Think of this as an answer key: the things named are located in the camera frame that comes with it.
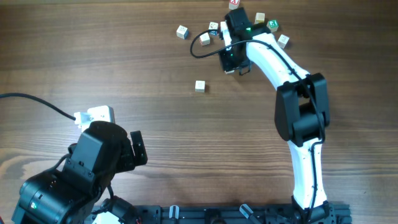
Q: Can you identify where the wooden block number six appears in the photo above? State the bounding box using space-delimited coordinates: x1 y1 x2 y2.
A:
195 80 206 93

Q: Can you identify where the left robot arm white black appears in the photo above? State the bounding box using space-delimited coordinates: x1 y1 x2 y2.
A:
12 121 147 224

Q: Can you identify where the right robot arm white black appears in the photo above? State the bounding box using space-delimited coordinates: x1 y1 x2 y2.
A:
218 7 330 216

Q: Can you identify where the wooden block number eight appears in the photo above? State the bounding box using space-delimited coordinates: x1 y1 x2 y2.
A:
199 32 211 46

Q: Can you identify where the blue sided wooden block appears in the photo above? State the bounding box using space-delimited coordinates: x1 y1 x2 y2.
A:
208 22 219 35

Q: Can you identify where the yellow plain wooden block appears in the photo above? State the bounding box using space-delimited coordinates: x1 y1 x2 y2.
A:
254 12 266 24

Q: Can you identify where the green letter wooden block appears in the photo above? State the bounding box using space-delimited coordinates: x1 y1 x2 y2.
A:
267 19 279 32

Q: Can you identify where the white wooden block far right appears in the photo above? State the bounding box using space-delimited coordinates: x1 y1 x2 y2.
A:
277 34 289 49

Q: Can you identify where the red X wooden block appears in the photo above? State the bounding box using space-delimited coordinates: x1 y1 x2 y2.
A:
229 0 240 10

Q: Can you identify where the blue edged wooden block left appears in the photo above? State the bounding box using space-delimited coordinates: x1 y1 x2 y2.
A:
176 25 189 39

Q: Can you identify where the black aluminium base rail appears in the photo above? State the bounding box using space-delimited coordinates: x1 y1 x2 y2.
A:
74 203 352 224

